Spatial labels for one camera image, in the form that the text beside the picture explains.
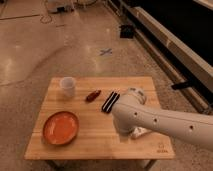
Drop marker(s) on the wooden folding table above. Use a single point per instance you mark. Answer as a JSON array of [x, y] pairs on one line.
[[96, 138]]

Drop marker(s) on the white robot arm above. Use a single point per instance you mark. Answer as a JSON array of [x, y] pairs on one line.
[[131, 111]]

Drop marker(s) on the black box on floor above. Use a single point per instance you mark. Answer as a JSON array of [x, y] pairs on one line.
[[126, 31]]

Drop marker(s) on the dark red small object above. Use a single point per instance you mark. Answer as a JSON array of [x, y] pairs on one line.
[[93, 95]]

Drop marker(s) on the white toy vehicle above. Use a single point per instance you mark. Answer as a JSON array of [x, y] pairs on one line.
[[138, 132]]

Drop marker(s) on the black white striped case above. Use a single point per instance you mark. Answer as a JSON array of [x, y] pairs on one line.
[[110, 101]]

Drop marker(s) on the orange ceramic bowl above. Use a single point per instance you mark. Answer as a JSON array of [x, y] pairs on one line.
[[60, 128]]

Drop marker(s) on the white plastic cup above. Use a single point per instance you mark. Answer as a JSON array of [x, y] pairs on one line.
[[67, 85]]

